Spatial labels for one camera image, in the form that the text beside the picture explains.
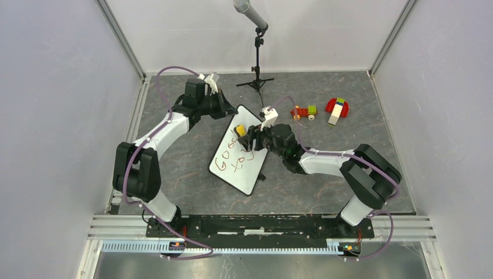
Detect aluminium frame rail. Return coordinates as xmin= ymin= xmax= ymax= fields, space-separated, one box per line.
xmin=88 ymin=215 xmax=437 ymax=256

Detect black microphone tripod stand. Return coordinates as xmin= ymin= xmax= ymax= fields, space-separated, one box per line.
xmin=235 ymin=26 xmax=274 ymax=106

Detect red toy block car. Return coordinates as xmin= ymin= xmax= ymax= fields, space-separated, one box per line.
xmin=290 ymin=105 xmax=318 ymax=121

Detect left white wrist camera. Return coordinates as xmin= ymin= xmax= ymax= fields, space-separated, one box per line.
xmin=198 ymin=72 xmax=219 ymax=94

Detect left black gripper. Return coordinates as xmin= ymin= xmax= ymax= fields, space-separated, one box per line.
xmin=198 ymin=89 xmax=239 ymax=120

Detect right corner aluminium post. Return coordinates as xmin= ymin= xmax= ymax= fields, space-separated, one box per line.
xmin=368 ymin=0 xmax=418 ymax=79

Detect yellow bone-shaped eraser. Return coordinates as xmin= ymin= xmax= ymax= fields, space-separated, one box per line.
xmin=234 ymin=125 xmax=247 ymax=138

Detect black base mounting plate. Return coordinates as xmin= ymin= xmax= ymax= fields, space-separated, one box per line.
xmin=145 ymin=214 xmax=375 ymax=249

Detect white whiteboard with red writing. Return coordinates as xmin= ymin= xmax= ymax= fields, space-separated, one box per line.
xmin=208 ymin=105 xmax=267 ymax=196

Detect red white toy block figure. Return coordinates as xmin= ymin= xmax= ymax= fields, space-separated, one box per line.
xmin=325 ymin=98 xmax=349 ymax=126

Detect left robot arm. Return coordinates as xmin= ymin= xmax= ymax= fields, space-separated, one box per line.
xmin=112 ymin=78 xmax=238 ymax=237

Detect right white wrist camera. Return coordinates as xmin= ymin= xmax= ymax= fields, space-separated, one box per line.
xmin=260 ymin=107 xmax=278 ymax=131

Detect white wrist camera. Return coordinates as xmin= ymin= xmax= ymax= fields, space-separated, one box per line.
xmin=198 ymin=72 xmax=219 ymax=94
xmin=260 ymin=107 xmax=278 ymax=131

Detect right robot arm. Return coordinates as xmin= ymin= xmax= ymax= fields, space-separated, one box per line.
xmin=234 ymin=124 xmax=402 ymax=237

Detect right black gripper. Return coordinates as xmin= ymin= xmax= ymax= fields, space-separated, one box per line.
xmin=237 ymin=119 xmax=285 ymax=160

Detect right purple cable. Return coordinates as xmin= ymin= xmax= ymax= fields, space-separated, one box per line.
xmin=269 ymin=95 xmax=401 ymax=261

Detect grey microphone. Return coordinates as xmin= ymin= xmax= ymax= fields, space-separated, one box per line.
xmin=233 ymin=0 xmax=268 ymax=30

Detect corner aluminium post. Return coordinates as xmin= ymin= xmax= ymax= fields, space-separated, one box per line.
xmin=368 ymin=0 xmax=418 ymax=79
xmin=95 ymin=0 xmax=147 ymax=80

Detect left corner aluminium post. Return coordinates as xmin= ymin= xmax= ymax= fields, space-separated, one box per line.
xmin=95 ymin=0 xmax=147 ymax=80

